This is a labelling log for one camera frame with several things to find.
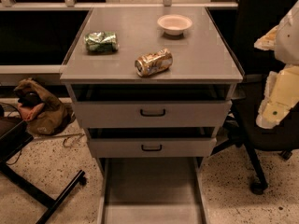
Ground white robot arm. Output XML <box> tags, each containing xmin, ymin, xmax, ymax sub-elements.
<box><xmin>254</xmin><ymin>1</ymin><xmax>299</xmax><ymax>129</ymax></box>

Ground bottom grey open drawer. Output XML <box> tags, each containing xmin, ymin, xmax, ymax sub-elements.
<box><xmin>97</xmin><ymin>158</ymin><xmax>210</xmax><ymax>224</ymax></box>

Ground brown bag on floor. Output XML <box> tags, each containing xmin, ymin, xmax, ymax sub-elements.
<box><xmin>14</xmin><ymin>78</ymin><xmax>71</xmax><ymax>135</ymax></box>

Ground black office chair right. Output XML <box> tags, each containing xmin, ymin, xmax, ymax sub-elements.
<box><xmin>209</xmin><ymin>0</ymin><xmax>299</xmax><ymax>195</ymax></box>

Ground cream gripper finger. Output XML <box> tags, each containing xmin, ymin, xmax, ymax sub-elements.
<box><xmin>254</xmin><ymin>26</ymin><xmax>278</xmax><ymax>50</ymax></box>
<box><xmin>256</xmin><ymin>64</ymin><xmax>299</xmax><ymax>129</ymax></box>

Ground white bowl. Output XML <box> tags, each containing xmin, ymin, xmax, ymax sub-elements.
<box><xmin>157</xmin><ymin>14</ymin><xmax>192</xmax><ymax>35</ymax></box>

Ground grey drawer cabinet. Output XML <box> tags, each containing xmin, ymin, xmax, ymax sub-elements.
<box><xmin>60</xmin><ymin>6</ymin><xmax>244</xmax><ymax>170</ymax></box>

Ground middle grey drawer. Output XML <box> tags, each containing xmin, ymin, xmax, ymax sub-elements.
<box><xmin>88</xmin><ymin>138</ymin><xmax>216</xmax><ymax>158</ymax></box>

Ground crushed green soda can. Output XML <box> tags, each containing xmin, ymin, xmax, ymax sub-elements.
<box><xmin>84</xmin><ymin>31</ymin><xmax>119</xmax><ymax>52</ymax></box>

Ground black headphones on bag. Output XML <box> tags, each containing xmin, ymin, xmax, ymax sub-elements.
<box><xmin>18</xmin><ymin>92</ymin><xmax>42</xmax><ymax>107</ymax></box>

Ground crushed orange soda can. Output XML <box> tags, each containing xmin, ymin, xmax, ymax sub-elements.
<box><xmin>135</xmin><ymin>49</ymin><xmax>173</xmax><ymax>77</ymax></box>

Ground top grey drawer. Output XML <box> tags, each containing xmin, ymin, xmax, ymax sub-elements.
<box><xmin>73</xmin><ymin>101</ymin><xmax>232</xmax><ymax>128</ymax></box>

